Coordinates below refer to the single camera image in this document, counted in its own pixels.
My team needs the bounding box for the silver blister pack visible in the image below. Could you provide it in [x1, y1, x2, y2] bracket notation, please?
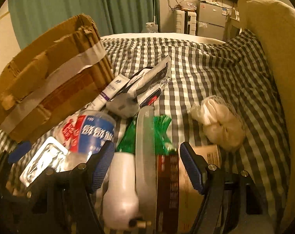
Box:
[20, 136, 68, 187]

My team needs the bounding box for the brown paper box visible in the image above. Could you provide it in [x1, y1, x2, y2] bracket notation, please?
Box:
[156, 144, 223, 234]

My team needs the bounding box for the crushed clear plastic bottle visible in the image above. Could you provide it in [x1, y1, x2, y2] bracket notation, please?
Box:
[53, 109, 116, 171]

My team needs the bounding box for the white plastic bottle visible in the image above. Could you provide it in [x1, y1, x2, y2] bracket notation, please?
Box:
[103, 152, 139, 230]

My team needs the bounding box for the white plastic bag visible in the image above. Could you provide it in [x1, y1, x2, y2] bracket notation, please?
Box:
[190, 95, 246, 153]

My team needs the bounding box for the green plastic bag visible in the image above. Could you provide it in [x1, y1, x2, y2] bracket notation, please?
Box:
[115, 115, 177, 155]

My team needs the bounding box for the white cream tube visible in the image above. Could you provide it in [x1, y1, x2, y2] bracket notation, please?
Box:
[88, 74, 130, 111]

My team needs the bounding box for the silver foil snack bag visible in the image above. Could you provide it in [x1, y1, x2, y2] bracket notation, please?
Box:
[106, 56, 171, 119]

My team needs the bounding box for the brown cardboard box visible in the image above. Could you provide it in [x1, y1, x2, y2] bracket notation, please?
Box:
[0, 14, 113, 142]

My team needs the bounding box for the green checkered bed sheet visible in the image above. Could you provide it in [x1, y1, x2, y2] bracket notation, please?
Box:
[0, 36, 292, 234]

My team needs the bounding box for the green curtain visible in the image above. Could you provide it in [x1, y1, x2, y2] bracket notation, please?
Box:
[9, 0, 160, 49]

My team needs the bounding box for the white suitcase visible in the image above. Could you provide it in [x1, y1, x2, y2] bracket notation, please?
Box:
[174, 10, 197, 35]

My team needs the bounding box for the clear water jug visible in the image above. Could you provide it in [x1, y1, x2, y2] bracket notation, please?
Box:
[145, 22, 158, 33]

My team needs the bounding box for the grey mini fridge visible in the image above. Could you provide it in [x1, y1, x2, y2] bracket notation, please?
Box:
[197, 2, 228, 40]

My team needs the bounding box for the beige pillow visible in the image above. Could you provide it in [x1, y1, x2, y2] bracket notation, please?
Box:
[238, 0, 295, 230]

